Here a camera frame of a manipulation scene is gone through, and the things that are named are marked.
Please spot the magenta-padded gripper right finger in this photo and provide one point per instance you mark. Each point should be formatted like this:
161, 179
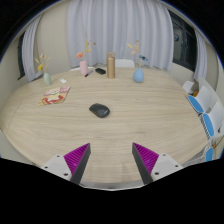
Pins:
146, 159

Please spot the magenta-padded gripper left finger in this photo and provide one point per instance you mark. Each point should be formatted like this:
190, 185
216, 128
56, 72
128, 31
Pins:
76, 159

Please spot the black computer mouse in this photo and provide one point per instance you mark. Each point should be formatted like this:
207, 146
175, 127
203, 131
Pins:
99, 110

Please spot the white and blue chairs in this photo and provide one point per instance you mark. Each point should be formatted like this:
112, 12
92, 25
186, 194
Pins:
205, 100

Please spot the blue vase with dried flowers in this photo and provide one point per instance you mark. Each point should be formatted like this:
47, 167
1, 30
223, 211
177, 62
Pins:
138, 75

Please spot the green vase with yellow flowers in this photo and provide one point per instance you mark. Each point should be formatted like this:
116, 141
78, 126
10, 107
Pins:
47, 79

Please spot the blue marker pen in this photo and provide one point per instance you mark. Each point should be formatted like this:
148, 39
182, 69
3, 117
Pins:
88, 73

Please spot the black rectangular case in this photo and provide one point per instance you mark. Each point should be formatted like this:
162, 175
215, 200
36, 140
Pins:
100, 71

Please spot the pink vase with flowers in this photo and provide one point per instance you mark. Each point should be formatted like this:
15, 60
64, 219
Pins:
83, 67

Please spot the white chair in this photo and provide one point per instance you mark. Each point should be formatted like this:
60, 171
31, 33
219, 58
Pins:
125, 63

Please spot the bronze drink bottle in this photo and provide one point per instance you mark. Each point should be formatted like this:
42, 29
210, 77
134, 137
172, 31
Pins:
111, 66

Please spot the narrow white curtain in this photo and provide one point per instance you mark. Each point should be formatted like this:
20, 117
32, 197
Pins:
30, 53
201, 56

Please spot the dark window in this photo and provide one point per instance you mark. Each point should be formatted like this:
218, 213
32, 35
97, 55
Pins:
21, 56
183, 43

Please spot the wide white curtain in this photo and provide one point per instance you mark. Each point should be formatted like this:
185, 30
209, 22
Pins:
123, 26

